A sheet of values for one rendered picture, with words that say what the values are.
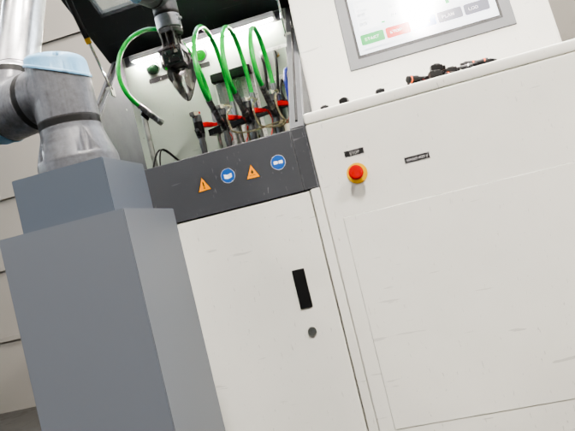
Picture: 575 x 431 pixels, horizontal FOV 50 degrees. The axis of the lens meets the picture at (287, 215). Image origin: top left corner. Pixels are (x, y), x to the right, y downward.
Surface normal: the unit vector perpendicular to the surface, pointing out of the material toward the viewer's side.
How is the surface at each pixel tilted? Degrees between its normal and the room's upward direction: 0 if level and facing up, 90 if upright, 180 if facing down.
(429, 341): 90
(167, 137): 90
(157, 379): 90
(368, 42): 76
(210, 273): 90
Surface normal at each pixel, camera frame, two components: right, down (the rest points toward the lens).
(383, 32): -0.25, -0.22
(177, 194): -0.19, 0.01
